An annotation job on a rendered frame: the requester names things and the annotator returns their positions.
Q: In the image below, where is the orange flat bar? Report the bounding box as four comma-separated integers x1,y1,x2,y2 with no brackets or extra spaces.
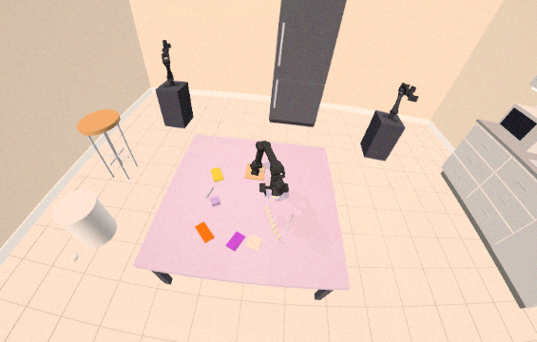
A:
196,222,215,242

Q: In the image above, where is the pale purple block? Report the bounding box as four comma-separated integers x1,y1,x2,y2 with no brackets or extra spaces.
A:
210,197,221,206

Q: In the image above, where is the purple flat rectangular block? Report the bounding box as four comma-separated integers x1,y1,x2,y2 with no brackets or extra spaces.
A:
225,232,245,251

